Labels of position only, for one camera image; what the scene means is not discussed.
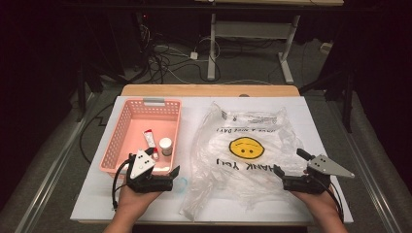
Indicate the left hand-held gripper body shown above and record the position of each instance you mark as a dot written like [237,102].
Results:
[149,186]

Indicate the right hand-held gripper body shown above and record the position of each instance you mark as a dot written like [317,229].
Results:
[301,184]

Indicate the white ointment tube red cap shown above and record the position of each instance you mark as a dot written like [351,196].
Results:
[149,138]

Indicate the white pill bottle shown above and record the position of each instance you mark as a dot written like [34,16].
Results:
[165,145]

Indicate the pink plastic basket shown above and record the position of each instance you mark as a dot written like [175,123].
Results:
[139,123]

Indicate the clear smiley plastic bag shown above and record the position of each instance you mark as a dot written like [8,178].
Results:
[246,181]

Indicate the person's left hand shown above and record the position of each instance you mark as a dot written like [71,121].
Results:
[134,202]

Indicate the person's right hand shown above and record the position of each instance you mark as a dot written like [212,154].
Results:
[320,204]

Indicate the white board table cover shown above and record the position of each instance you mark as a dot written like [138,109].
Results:
[97,200]

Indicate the black metal stand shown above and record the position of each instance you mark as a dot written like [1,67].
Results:
[81,97]
[348,103]

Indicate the wooden table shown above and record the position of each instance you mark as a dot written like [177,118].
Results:
[210,90]

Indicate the white power adapter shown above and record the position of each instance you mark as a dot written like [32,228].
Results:
[194,55]

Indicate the light desk top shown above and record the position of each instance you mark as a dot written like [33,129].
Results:
[275,2]

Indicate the grey metal floor rail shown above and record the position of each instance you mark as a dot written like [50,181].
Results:
[48,181]
[372,187]

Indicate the white metal desk frame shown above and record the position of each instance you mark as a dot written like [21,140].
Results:
[212,48]

